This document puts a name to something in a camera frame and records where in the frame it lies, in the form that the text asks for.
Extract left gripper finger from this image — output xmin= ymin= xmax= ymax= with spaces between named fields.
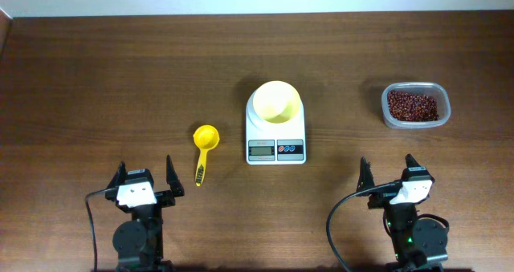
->
xmin=166 ymin=155 xmax=185 ymax=197
xmin=106 ymin=161 xmax=126 ymax=189

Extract yellow plastic measuring scoop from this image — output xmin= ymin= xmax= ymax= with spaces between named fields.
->
xmin=193 ymin=124 xmax=220 ymax=187

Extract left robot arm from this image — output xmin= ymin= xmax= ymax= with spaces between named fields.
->
xmin=105 ymin=156 xmax=185 ymax=272

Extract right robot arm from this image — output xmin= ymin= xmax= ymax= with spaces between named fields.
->
xmin=356 ymin=154 xmax=450 ymax=271

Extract white digital kitchen scale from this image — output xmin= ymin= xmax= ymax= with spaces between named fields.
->
xmin=246 ymin=91 xmax=307 ymax=165

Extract pale yellow plastic bowl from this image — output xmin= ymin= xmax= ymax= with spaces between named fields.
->
xmin=251 ymin=81 xmax=301 ymax=124

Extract red adzuki beans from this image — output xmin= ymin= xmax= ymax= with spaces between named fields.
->
xmin=386 ymin=90 xmax=439 ymax=122

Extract clear plastic food container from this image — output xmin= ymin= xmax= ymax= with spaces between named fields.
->
xmin=381 ymin=82 xmax=451 ymax=129

